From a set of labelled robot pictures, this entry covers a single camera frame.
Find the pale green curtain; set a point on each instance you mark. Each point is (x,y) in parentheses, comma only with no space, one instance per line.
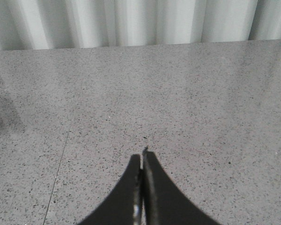
(53,24)

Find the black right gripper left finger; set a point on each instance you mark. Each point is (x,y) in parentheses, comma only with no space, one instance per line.
(123,205)

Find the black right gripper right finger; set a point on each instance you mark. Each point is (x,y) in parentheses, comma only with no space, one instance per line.
(164,203)

